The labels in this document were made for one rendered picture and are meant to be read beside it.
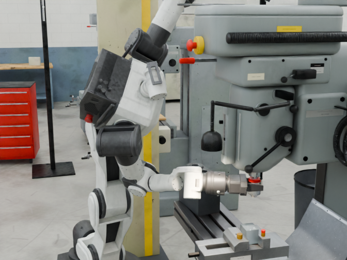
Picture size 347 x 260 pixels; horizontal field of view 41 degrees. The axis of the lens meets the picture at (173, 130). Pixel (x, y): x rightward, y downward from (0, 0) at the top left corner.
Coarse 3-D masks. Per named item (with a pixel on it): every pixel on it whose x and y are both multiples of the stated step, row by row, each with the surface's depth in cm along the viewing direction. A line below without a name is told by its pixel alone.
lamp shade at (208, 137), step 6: (210, 132) 152; (216, 132) 153; (204, 138) 152; (210, 138) 151; (216, 138) 151; (204, 144) 152; (210, 144) 151; (216, 144) 151; (222, 144) 153; (204, 150) 152; (210, 150) 151; (216, 150) 152
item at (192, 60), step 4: (180, 60) 163; (184, 60) 163; (188, 60) 164; (192, 60) 164; (196, 60) 165; (200, 60) 165; (204, 60) 166; (208, 60) 166; (212, 60) 167; (216, 60) 167
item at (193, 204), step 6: (204, 168) 232; (180, 192) 237; (204, 192) 219; (180, 198) 238; (204, 198) 220; (210, 198) 221; (216, 198) 222; (186, 204) 231; (192, 204) 225; (198, 204) 219; (204, 204) 220; (210, 204) 222; (216, 204) 223; (192, 210) 226; (198, 210) 220; (204, 210) 221; (210, 210) 223; (216, 210) 224
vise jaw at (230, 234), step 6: (228, 228) 184; (234, 228) 184; (228, 234) 181; (234, 234) 179; (228, 240) 178; (234, 240) 175; (240, 240) 174; (246, 240) 174; (234, 246) 173; (240, 246) 173; (246, 246) 174
